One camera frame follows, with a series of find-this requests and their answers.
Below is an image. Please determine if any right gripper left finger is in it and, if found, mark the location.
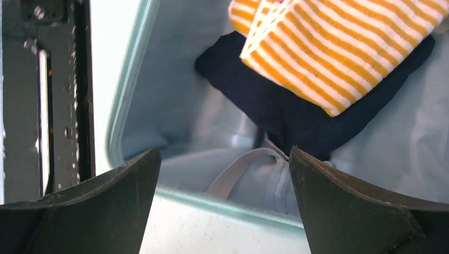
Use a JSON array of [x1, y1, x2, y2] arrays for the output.
[[1, 149, 161, 253]]

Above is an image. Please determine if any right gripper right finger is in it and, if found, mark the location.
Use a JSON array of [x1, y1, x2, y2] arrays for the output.
[[290, 147, 448, 253]]

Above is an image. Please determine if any yellow white striped garment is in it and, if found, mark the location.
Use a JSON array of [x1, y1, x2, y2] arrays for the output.
[[228, 1, 448, 117]]

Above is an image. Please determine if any light blue ribbed suitcase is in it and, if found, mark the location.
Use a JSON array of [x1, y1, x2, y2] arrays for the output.
[[105, 0, 449, 234]]

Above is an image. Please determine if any dark navy garment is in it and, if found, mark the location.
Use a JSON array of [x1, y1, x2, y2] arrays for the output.
[[194, 32, 435, 160]]

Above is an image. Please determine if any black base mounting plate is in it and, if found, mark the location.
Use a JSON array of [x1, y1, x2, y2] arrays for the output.
[[1, 1, 95, 204]]

